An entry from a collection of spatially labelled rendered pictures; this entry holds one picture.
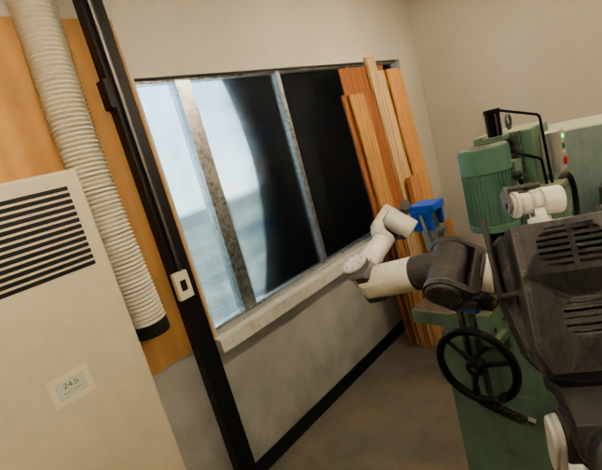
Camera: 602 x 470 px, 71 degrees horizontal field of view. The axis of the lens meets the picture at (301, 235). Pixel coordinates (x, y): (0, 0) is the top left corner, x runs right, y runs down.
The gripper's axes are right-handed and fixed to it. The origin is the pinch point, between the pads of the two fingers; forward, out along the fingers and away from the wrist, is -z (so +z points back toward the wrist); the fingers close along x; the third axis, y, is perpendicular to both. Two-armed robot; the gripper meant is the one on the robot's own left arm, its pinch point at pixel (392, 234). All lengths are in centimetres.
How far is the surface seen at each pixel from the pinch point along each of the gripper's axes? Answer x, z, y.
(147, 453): -93, 2, -80
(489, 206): 33.7, 7.5, 7.3
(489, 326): 30.9, 4.3, -34.5
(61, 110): -118, 35, 43
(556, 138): 62, -1, 35
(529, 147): 52, 0, 31
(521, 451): 46, -27, -82
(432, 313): 15.5, -19.3, -29.6
